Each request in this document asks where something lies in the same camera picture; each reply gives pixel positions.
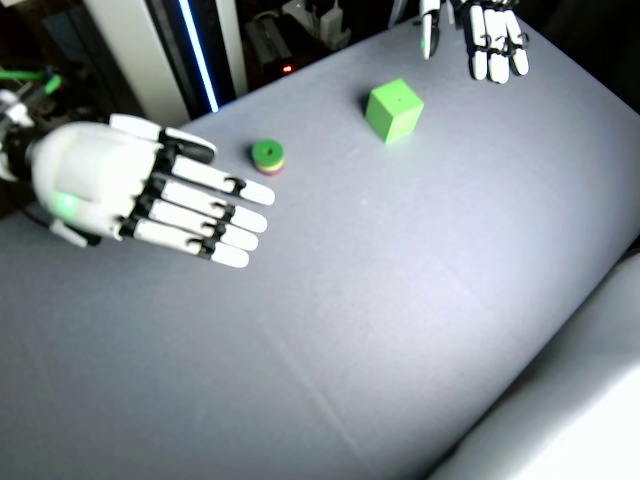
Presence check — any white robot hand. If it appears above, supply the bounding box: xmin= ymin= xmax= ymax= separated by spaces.
xmin=28 ymin=113 xmax=277 ymax=269
xmin=418 ymin=0 xmax=531 ymax=85

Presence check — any coloured ring stack toy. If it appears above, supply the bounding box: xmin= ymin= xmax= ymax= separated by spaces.
xmin=250 ymin=138 xmax=287 ymax=178

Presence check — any white upright panel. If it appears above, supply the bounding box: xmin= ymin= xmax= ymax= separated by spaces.
xmin=82 ymin=0 xmax=250 ymax=127

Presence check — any green cube block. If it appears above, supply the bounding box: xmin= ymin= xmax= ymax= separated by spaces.
xmin=364 ymin=77 xmax=426 ymax=145

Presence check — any blue light strip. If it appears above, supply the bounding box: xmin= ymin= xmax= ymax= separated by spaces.
xmin=177 ymin=0 xmax=221 ymax=114

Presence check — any black box with red light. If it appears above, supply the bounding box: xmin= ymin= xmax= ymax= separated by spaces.
xmin=243 ymin=19 xmax=302 ymax=92

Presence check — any grey table cloth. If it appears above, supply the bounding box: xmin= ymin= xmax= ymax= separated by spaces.
xmin=0 ymin=10 xmax=640 ymax=480

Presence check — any green cable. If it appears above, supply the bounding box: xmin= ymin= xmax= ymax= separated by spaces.
xmin=0 ymin=66 xmax=64 ymax=95

